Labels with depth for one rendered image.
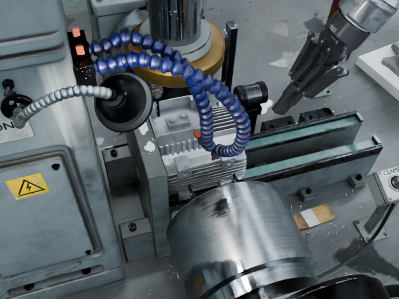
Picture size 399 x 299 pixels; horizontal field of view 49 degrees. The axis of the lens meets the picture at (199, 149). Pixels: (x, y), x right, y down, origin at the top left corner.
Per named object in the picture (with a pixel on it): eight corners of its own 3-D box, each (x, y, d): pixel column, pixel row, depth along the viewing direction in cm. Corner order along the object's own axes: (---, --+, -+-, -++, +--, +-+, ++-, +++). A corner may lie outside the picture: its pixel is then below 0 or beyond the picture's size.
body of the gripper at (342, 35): (331, 1, 80) (299, 41, 85) (354, 28, 75) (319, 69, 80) (355, 13, 84) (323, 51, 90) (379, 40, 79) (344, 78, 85)
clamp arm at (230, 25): (220, 110, 115) (227, 29, 95) (216, 102, 117) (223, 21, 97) (232, 107, 116) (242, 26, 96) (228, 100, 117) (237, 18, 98)
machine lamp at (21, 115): (10, 188, 50) (-32, 113, 41) (6, 119, 57) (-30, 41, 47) (161, 153, 54) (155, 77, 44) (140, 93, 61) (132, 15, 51)
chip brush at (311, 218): (270, 243, 112) (271, 241, 112) (261, 227, 115) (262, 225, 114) (337, 218, 118) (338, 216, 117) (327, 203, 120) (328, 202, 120)
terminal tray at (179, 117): (157, 159, 94) (155, 137, 88) (146, 124, 100) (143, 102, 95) (209, 148, 97) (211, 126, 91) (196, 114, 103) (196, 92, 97)
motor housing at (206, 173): (164, 212, 103) (161, 164, 89) (146, 152, 115) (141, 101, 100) (243, 192, 108) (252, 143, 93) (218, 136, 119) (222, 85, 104)
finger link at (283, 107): (302, 89, 90) (304, 92, 90) (282, 113, 94) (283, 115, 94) (293, 86, 88) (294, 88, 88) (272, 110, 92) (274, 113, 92)
